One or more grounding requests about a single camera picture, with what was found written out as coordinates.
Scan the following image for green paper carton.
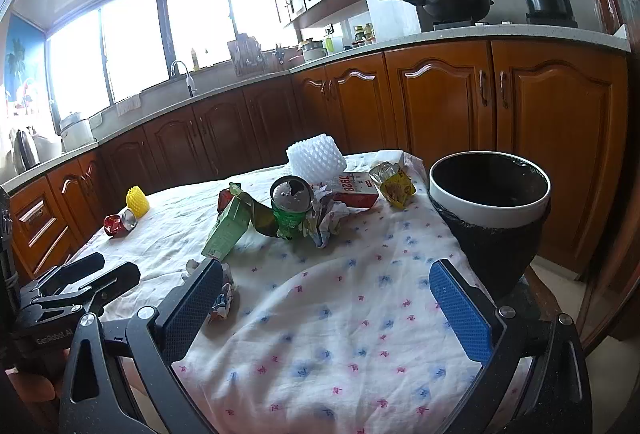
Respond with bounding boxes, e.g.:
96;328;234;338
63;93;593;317
201;196;250;261

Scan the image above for green drink can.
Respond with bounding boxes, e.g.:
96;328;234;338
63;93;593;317
270;175;314;240

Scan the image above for white paper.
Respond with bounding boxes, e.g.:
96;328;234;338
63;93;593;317
302;185;350;249

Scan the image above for yellow snack wrapper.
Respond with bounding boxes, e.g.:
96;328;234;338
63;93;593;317
369;162;416;210

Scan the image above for black white trash bin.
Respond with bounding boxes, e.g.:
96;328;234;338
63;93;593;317
428;150;552;300

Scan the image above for brown lower kitchen cabinets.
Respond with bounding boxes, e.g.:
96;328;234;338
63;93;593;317
11;38;628;280

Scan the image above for red crushed can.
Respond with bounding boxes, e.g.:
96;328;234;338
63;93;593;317
103;208;138;237

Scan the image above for small crumpled wrapper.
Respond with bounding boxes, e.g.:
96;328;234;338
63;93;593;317
182;258;235;322

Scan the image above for white rice cooker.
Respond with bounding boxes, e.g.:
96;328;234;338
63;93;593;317
60;112;94;152

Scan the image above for floral white tablecloth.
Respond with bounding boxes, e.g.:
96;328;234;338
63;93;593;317
74;149;542;434

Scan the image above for chrome sink faucet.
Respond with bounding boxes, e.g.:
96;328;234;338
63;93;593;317
169;59;198;98

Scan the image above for white foam fruit net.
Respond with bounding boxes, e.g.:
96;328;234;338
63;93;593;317
286;134;347;184

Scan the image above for red white milk carton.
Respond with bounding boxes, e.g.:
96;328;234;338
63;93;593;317
330;172;378;209

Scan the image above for knife block with utensils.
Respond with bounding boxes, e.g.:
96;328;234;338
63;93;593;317
227;33;266;78

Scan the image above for condiment jars on counter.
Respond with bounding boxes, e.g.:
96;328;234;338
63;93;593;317
352;22;375;47

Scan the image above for black wok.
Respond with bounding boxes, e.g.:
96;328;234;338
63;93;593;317
379;0;494;24

